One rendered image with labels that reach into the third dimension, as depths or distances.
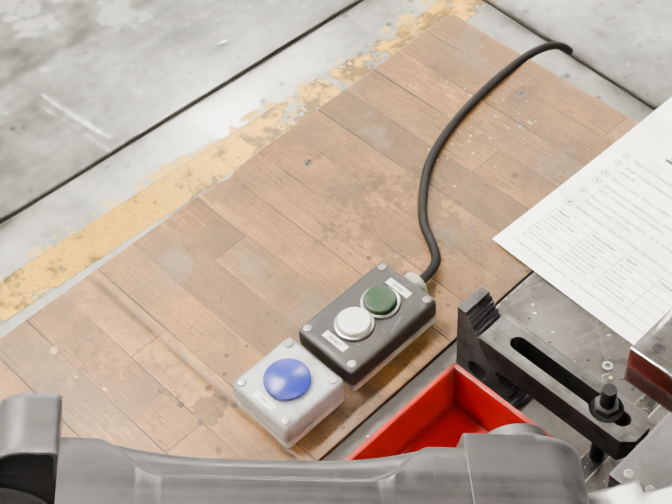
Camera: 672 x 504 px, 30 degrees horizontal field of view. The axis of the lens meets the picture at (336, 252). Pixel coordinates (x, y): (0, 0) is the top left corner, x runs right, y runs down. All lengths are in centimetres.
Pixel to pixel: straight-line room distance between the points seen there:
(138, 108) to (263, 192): 145
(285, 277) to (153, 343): 14
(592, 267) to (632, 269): 4
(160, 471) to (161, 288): 63
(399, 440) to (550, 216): 29
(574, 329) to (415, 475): 58
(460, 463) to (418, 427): 47
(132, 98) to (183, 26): 24
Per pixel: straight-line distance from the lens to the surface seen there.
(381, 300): 108
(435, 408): 104
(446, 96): 131
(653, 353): 82
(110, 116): 266
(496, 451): 58
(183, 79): 270
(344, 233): 118
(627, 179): 124
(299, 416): 103
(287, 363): 105
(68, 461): 54
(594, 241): 118
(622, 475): 95
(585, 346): 111
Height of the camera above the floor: 180
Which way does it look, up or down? 51 degrees down
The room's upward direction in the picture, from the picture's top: 5 degrees counter-clockwise
